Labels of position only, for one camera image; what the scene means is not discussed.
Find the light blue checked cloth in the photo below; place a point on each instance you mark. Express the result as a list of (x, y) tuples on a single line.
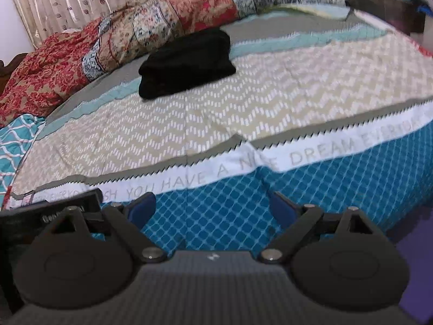
[(321, 10)]

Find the printed patchwork bed sheet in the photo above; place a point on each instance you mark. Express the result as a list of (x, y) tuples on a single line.
[(236, 108)]

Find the patchwork floral quilt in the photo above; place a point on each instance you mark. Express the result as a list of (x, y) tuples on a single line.
[(135, 34)]

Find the black pants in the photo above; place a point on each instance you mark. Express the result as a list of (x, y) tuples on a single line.
[(186, 64)]

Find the teal patterned pillow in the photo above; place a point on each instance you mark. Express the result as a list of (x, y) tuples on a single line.
[(17, 142)]

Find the dark wooden headboard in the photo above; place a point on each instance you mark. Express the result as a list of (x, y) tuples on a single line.
[(13, 67)]

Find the floral beige curtain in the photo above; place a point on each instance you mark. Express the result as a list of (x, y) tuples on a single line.
[(67, 0)]

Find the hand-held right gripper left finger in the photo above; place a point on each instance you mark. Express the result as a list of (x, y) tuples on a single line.
[(142, 206)]

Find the clear bin with teal lid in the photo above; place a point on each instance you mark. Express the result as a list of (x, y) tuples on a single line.
[(379, 3)]

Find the blue garment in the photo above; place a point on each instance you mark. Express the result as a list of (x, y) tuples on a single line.
[(425, 9)]

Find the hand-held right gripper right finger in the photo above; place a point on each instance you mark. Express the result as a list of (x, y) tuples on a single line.
[(282, 208)]

